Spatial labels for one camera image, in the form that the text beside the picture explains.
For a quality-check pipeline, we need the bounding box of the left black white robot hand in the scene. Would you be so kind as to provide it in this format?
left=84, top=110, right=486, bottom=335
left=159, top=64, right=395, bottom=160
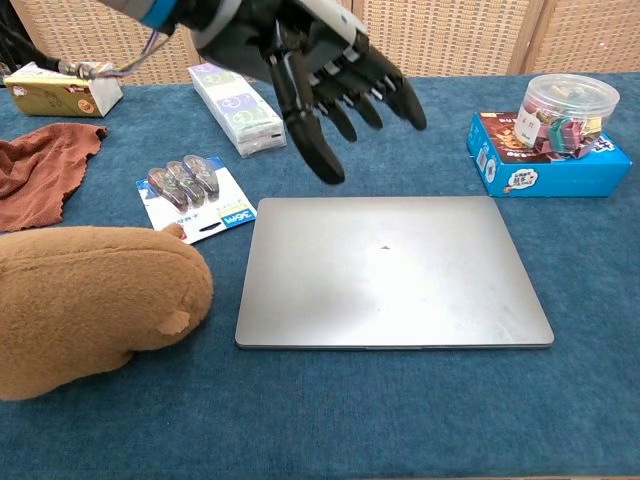
left=192, top=0, right=429, bottom=186

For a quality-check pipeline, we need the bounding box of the silver laptop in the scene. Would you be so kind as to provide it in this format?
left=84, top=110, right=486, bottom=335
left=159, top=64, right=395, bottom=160
left=234, top=195, right=555, bottom=351

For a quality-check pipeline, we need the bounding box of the long white tissue pack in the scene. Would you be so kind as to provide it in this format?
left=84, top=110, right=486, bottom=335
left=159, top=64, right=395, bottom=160
left=187, top=63, right=288, bottom=159

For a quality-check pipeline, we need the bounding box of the wicker folding screen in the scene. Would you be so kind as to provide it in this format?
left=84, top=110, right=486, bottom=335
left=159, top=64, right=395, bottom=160
left=9, top=0, right=640, bottom=87

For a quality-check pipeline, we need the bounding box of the gold yellow cardboard box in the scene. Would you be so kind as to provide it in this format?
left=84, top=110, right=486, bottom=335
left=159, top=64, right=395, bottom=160
left=3, top=61, right=124, bottom=118

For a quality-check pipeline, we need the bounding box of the rust brown towel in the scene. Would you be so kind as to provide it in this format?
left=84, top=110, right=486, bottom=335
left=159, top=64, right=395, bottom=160
left=0, top=123, right=109, bottom=234

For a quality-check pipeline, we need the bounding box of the brown plush toy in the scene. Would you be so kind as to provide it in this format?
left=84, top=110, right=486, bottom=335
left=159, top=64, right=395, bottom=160
left=0, top=223, right=215, bottom=402

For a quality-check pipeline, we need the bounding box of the blue snack box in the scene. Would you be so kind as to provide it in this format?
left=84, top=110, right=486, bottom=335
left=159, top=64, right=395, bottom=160
left=466, top=110, right=633, bottom=198

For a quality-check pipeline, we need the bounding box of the clear jar of binder clips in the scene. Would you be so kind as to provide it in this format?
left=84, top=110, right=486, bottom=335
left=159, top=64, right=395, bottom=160
left=516, top=73, right=621, bottom=162

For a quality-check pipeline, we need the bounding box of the blue carpet table cover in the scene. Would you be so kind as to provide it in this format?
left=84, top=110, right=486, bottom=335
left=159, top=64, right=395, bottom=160
left=0, top=73, right=640, bottom=480

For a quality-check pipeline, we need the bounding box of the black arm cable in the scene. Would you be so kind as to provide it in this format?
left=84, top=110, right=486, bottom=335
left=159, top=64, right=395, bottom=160
left=0, top=12, right=172, bottom=82

